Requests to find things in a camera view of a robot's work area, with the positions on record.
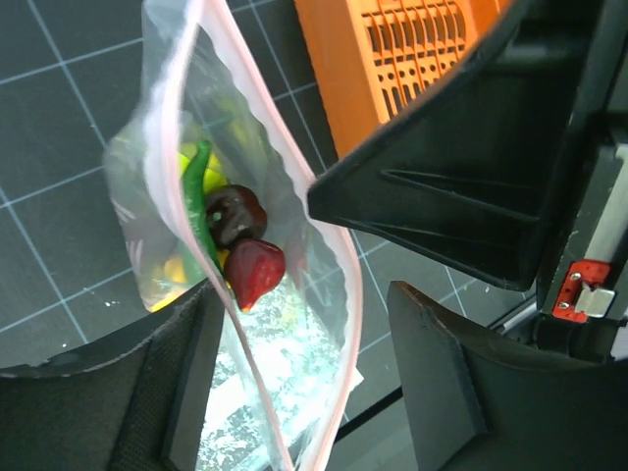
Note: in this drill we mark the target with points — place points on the green chili pepper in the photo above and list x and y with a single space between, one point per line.
194 199

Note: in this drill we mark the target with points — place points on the pink zip top bag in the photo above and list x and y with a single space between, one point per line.
209 186

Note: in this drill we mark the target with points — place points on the orange plastic basket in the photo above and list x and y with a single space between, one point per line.
371 58

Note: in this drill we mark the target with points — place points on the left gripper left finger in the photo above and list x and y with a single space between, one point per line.
133 400

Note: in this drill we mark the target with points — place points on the dark purple plum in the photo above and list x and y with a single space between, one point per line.
233 213

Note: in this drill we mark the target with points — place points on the yellow bell pepper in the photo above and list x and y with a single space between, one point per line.
178 192

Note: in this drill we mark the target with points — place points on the black grid mat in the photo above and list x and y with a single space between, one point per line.
70 74

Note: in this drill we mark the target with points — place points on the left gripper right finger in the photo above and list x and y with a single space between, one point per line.
476 400

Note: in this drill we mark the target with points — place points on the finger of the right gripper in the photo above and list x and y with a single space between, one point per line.
481 170

